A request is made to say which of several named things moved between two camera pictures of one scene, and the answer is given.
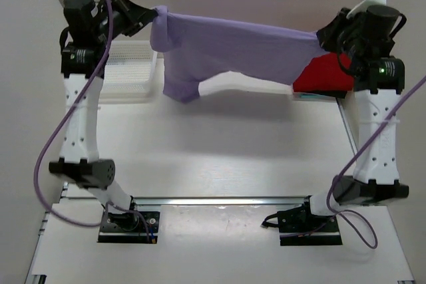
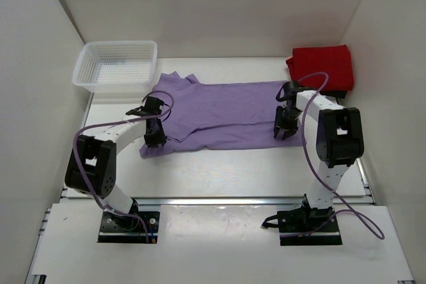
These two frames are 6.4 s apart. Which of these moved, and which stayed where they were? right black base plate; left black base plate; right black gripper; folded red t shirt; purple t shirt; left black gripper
Moved: right black gripper; left black gripper; purple t shirt
Stayed: right black base plate; left black base plate; folded red t shirt
